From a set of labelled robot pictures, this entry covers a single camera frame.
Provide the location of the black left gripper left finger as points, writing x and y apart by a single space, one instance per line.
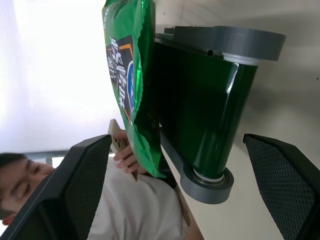
62 190

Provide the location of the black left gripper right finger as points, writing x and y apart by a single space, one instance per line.
285 185

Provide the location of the smartphone with beige case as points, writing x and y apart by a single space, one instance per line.
117 142

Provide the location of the person's bare hand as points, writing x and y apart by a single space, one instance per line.
126 156

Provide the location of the person in white shirt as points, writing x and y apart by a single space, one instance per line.
130 207

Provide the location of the green snack bag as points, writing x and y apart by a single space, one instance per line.
130 82

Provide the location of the green belt conveyor with grey frame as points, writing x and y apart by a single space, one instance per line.
200 110

